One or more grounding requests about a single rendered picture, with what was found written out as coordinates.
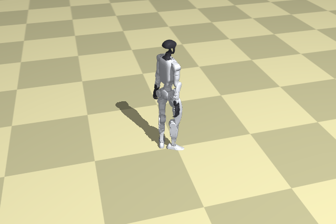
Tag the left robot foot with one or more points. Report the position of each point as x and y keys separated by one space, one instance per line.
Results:
x=161 y=144

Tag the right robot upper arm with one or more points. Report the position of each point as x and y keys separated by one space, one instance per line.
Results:
x=176 y=72

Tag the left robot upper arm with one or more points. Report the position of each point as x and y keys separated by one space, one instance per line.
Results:
x=157 y=65

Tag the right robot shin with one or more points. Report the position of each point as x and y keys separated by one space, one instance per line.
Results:
x=173 y=132

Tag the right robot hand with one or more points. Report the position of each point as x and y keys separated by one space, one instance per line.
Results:
x=177 y=109

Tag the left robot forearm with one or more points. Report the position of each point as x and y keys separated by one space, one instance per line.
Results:
x=157 y=80

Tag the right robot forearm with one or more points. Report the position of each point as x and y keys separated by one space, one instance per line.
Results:
x=177 y=92

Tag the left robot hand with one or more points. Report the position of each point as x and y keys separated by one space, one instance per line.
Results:
x=154 y=92

